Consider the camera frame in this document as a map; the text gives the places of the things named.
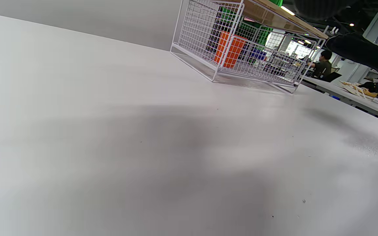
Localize person's left hand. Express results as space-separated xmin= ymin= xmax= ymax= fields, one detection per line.
xmin=292 ymin=0 xmax=378 ymax=84

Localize orange plastic cup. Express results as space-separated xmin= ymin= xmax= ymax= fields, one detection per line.
xmin=214 ymin=31 xmax=248 ymax=69

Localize white mesh sliding drawer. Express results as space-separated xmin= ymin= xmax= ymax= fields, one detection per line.
xmin=177 ymin=0 xmax=308 ymax=86

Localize beige paper items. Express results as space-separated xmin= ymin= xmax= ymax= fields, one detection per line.
xmin=339 ymin=81 xmax=378 ymax=99

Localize white background table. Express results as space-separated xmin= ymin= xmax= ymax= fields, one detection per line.
xmin=302 ymin=76 xmax=378 ymax=122

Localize white wire rack wooden top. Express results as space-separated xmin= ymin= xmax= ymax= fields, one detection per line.
xmin=170 ymin=0 xmax=329 ymax=94

